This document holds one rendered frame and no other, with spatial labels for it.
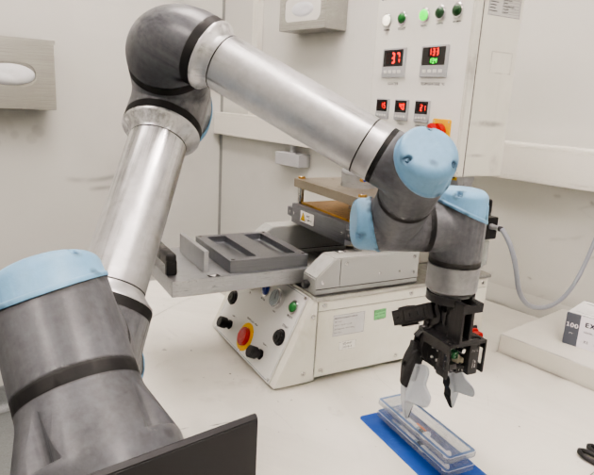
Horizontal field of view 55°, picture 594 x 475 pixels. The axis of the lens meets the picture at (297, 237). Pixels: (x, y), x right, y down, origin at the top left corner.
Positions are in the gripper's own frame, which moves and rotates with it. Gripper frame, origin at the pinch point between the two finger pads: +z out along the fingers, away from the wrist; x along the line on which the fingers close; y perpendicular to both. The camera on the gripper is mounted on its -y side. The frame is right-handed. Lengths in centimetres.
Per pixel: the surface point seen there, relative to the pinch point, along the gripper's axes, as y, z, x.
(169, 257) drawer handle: -34, -17, -33
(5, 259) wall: -174, 21, -64
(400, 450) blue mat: -0.5, 7.7, -3.9
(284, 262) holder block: -32.1, -15.2, -11.4
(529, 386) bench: -8.7, 7.9, 33.9
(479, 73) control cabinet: -28, -53, 28
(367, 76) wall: -109, -54, 52
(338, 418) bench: -12.2, 7.9, -8.8
